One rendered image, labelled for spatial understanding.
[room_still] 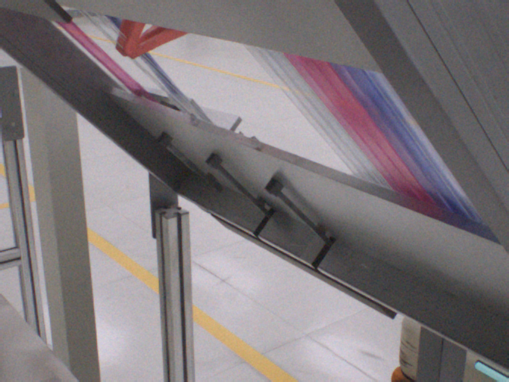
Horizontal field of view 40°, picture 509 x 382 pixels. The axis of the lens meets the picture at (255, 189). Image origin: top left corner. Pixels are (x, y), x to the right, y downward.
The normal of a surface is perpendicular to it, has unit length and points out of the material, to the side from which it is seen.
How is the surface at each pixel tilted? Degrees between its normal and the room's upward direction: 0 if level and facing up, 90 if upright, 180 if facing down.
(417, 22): 90
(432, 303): 44
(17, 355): 0
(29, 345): 0
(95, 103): 90
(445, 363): 90
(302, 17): 134
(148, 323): 0
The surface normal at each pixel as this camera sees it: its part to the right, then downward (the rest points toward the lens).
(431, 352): -0.89, 0.16
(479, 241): -0.57, 0.80
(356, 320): 0.00, -0.94
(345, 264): -0.55, -0.52
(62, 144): 0.70, 0.25
